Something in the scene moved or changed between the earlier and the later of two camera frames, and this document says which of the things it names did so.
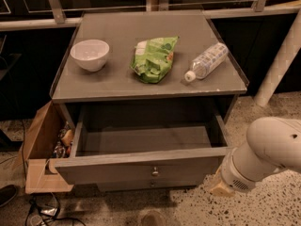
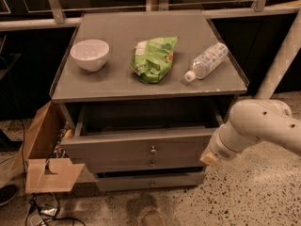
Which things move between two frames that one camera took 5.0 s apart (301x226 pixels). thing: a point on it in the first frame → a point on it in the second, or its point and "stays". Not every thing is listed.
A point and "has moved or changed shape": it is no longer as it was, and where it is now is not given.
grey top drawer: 112,145 has moved or changed shape
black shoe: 7,193 stays
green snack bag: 152,57 stays
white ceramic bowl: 90,55 stays
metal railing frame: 285,54 stays
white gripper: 234,175 → 220,150
